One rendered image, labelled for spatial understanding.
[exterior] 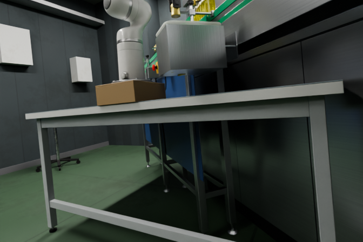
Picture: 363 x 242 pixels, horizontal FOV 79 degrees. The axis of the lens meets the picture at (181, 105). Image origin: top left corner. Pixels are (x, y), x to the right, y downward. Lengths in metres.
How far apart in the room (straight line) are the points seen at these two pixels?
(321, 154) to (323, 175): 0.06
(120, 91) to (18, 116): 2.99
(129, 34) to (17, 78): 3.00
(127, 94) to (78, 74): 3.29
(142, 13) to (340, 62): 0.82
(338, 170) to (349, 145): 0.10
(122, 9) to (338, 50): 0.84
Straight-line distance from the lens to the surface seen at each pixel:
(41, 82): 4.06
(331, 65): 0.88
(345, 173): 0.91
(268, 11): 0.77
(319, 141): 0.75
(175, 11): 0.90
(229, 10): 1.00
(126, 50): 1.04
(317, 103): 0.74
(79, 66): 4.25
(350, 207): 0.94
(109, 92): 1.02
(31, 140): 3.94
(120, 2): 1.09
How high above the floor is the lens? 0.73
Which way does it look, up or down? 1 degrees down
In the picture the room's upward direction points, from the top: 5 degrees counter-clockwise
